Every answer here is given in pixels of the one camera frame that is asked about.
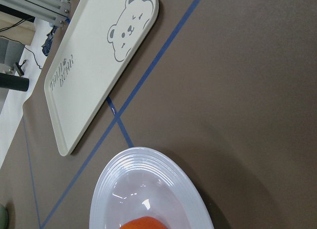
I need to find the white round plate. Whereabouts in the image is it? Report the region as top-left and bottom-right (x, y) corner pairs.
(89, 147), (214, 229)

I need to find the orange mandarin fruit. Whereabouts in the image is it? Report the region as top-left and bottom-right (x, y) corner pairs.
(120, 217), (167, 229)

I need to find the cream bear tray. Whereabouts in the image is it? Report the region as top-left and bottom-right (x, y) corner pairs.
(44, 0), (159, 156)

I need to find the black water bottle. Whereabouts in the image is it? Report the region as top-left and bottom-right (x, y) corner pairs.
(0, 73), (30, 92)

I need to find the aluminium frame post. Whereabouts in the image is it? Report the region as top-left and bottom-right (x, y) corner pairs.
(0, 0), (71, 27)

